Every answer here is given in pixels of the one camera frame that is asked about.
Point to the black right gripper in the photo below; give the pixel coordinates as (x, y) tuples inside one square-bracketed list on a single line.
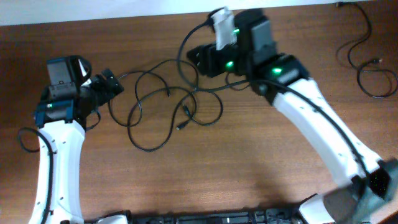
[(212, 63)]

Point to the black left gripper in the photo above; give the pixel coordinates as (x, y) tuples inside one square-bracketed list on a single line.
[(102, 81)]

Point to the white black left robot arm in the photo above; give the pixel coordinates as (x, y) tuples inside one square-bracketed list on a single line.
[(60, 125)]

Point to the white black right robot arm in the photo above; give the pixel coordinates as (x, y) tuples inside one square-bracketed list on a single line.
[(244, 46)]

